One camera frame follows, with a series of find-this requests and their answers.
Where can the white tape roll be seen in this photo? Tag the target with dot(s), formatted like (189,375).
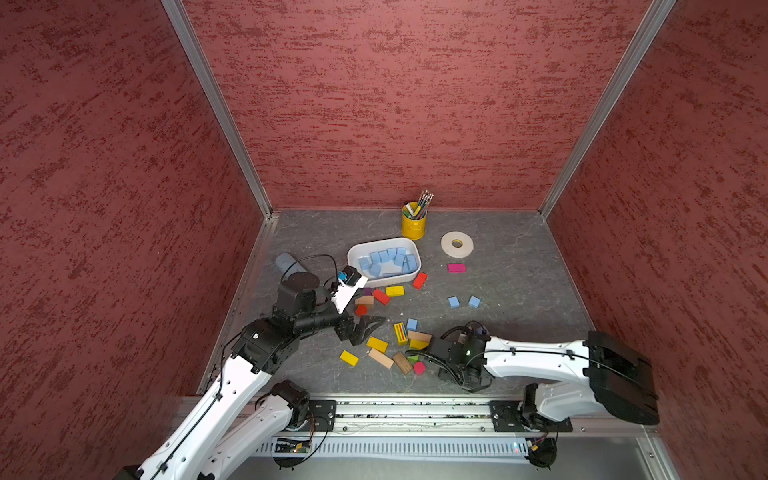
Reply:
(457,244)

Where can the bundle of pencils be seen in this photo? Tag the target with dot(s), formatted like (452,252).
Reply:
(417,210)

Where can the dark wood block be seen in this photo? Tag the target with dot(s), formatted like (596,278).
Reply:
(403,363)

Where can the yellow block front left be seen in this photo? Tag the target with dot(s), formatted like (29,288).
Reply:
(349,358)

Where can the striped yellow block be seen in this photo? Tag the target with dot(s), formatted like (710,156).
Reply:
(401,334)

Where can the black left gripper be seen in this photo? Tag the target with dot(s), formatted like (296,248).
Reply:
(360,331)

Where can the red upright block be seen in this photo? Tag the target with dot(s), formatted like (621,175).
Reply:
(420,280)

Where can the yellow metal pencil bucket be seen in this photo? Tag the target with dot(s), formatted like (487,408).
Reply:
(412,228)

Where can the yellow block near bowl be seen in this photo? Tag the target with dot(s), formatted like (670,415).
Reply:
(395,291)

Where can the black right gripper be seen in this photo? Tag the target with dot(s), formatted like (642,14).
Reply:
(472,385)

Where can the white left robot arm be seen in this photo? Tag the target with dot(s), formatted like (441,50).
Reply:
(230,422)

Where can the tan block left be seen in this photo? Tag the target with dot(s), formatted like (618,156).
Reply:
(366,300)

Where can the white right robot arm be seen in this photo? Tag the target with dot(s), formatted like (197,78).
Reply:
(597,374)

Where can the aluminium front rail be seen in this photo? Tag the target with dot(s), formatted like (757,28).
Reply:
(440,416)

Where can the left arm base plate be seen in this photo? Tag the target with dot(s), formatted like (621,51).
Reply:
(314,415)

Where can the white rectangular bowl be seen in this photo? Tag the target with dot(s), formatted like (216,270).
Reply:
(402,244)

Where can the tan wood block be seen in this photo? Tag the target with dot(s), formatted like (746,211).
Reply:
(419,336)

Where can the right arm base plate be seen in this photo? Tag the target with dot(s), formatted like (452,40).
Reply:
(508,417)

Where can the magenta round block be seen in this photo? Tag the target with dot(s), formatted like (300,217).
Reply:
(419,367)

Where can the magenta flat block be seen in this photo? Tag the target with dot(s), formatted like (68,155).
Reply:
(456,268)

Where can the yellow block beside green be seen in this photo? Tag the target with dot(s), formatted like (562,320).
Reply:
(418,345)

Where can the red flat block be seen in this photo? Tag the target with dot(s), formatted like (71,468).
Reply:
(381,297)

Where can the yellow block centre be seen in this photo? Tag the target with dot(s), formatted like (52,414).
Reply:
(377,344)

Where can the natural wood long block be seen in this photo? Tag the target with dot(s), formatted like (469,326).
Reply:
(381,358)

